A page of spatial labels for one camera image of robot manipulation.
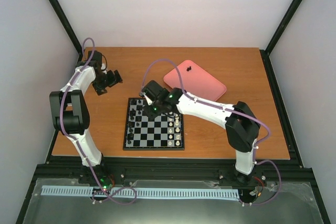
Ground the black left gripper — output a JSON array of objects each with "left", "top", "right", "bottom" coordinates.
[{"left": 93, "top": 70, "right": 122, "bottom": 96}]

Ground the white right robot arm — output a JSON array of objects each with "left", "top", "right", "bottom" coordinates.
[{"left": 139, "top": 80, "right": 260, "bottom": 175}]

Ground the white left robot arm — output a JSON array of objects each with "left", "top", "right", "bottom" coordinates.
[{"left": 49, "top": 50, "right": 122, "bottom": 184}]

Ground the black and white chessboard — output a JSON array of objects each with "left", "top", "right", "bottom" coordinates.
[{"left": 123, "top": 98, "right": 185, "bottom": 150}]

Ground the pink plastic tray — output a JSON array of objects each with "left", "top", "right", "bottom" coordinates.
[{"left": 176, "top": 60, "right": 227, "bottom": 101}]

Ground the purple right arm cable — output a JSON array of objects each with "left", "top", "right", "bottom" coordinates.
[{"left": 141, "top": 58, "right": 282, "bottom": 207}]

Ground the black aluminium frame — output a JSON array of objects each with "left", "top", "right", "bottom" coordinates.
[{"left": 16, "top": 0, "right": 330, "bottom": 223}]

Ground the light blue cable duct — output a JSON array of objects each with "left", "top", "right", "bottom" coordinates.
[{"left": 40, "top": 185, "right": 239, "bottom": 201}]

